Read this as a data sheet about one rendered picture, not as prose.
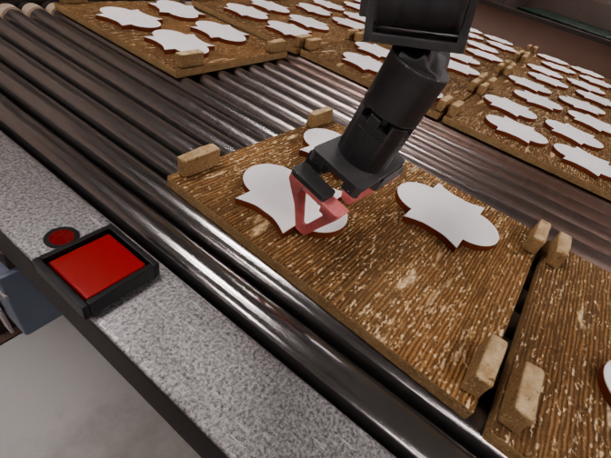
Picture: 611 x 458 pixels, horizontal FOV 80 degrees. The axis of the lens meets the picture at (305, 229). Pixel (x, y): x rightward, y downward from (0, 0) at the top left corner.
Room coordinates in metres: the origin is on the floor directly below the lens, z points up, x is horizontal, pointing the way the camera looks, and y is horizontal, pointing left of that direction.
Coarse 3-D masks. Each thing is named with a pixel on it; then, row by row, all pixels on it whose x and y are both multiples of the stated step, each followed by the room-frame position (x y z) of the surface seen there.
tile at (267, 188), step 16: (256, 176) 0.39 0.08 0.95; (272, 176) 0.40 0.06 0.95; (288, 176) 0.41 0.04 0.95; (256, 192) 0.36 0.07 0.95; (272, 192) 0.37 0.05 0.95; (288, 192) 0.38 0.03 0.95; (336, 192) 0.41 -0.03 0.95; (256, 208) 0.34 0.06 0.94; (272, 208) 0.34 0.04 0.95; (288, 208) 0.35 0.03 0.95; (288, 224) 0.32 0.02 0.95; (336, 224) 0.34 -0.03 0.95
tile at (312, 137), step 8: (320, 128) 0.58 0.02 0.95; (304, 136) 0.54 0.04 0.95; (312, 136) 0.55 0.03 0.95; (320, 136) 0.55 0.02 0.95; (328, 136) 0.56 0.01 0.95; (336, 136) 0.57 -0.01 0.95; (304, 144) 0.53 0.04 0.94; (312, 144) 0.52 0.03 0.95; (304, 152) 0.49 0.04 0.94; (336, 176) 0.45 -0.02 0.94
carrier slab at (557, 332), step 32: (544, 256) 0.42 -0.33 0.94; (576, 256) 0.44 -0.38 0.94; (544, 288) 0.35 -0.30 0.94; (576, 288) 0.37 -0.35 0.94; (608, 288) 0.39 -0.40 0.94; (544, 320) 0.30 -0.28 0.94; (576, 320) 0.31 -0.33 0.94; (608, 320) 0.33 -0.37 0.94; (512, 352) 0.24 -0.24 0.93; (544, 352) 0.25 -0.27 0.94; (576, 352) 0.26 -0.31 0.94; (608, 352) 0.28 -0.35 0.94; (544, 384) 0.21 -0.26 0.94; (576, 384) 0.22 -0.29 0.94; (544, 416) 0.18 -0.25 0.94; (576, 416) 0.19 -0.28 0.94; (608, 416) 0.20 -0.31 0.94; (512, 448) 0.14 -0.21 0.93; (544, 448) 0.15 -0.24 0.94; (576, 448) 0.16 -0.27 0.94; (608, 448) 0.17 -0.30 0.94
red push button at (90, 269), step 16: (96, 240) 0.23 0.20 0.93; (112, 240) 0.24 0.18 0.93; (64, 256) 0.20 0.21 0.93; (80, 256) 0.21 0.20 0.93; (96, 256) 0.21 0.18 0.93; (112, 256) 0.22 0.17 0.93; (128, 256) 0.22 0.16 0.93; (64, 272) 0.19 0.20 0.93; (80, 272) 0.19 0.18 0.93; (96, 272) 0.20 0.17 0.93; (112, 272) 0.20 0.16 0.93; (128, 272) 0.21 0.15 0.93; (80, 288) 0.18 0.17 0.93; (96, 288) 0.18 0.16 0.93
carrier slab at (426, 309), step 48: (288, 144) 0.52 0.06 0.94; (192, 192) 0.34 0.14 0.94; (240, 192) 0.36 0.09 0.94; (384, 192) 0.46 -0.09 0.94; (240, 240) 0.29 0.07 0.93; (288, 240) 0.30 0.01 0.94; (336, 240) 0.33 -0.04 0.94; (384, 240) 0.35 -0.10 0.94; (432, 240) 0.38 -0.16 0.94; (336, 288) 0.25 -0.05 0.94; (384, 288) 0.27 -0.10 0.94; (432, 288) 0.29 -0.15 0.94; (480, 288) 0.32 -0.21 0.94; (384, 336) 0.21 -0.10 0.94; (432, 336) 0.23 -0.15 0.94; (480, 336) 0.25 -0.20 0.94; (432, 384) 0.18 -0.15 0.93
